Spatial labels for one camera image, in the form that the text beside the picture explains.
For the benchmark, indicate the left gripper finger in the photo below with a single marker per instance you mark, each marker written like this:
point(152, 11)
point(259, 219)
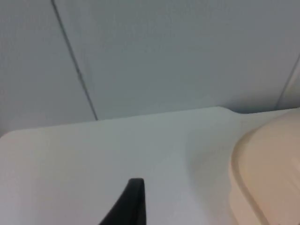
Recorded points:
point(131, 206)

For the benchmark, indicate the cream box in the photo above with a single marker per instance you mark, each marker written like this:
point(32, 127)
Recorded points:
point(269, 168)

